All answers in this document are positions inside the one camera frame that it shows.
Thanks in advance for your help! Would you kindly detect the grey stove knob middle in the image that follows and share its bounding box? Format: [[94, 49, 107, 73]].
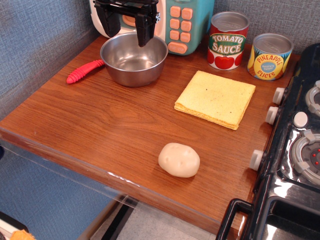
[[265, 106, 279, 125]]

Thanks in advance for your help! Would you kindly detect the pineapple slices can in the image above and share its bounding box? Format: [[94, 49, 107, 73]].
[[247, 33, 294, 81]]

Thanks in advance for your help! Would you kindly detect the grey stove knob lower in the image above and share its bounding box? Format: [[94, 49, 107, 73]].
[[249, 149, 264, 171]]

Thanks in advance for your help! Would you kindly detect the yellow folded cloth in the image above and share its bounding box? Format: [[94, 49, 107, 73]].
[[174, 70, 256, 131]]

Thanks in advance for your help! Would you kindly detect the white toy potato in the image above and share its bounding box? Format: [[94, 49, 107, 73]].
[[158, 142, 200, 178]]

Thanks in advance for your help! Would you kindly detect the silver metal pot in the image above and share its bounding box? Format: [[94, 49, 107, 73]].
[[100, 32, 169, 87]]

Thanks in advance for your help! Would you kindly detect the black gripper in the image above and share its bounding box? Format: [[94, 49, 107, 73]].
[[93, 0, 160, 47]]

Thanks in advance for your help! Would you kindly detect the tomato sauce can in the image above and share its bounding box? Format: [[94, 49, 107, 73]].
[[207, 11, 250, 70]]

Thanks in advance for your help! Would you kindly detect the grey stove knob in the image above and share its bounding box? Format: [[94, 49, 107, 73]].
[[272, 87, 285, 105], [265, 106, 279, 125], [249, 149, 264, 171]]

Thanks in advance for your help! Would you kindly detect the teal toy microwave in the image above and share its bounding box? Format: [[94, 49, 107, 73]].
[[89, 0, 215, 56]]

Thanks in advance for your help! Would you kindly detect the grey stove knob upper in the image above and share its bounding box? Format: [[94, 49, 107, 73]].
[[272, 87, 285, 105]]

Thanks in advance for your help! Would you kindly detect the black toy stove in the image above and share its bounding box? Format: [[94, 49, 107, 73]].
[[216, 43, 320, 240]]

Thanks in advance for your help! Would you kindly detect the orange object bottom left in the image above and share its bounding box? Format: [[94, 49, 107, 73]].
[[10, 229, 35, 240]]

